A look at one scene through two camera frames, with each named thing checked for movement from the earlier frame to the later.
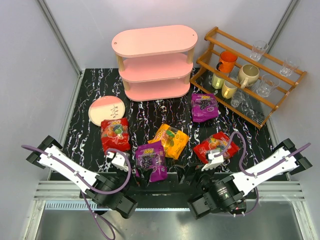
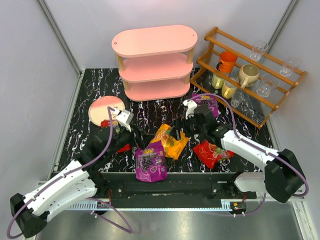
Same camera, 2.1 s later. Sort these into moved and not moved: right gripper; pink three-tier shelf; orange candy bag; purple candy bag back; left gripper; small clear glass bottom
Moved: right gripper; left gripper
Not moved: small clear glass bottom; purple candy bag back; pink three-tier shelf; orange candy bag
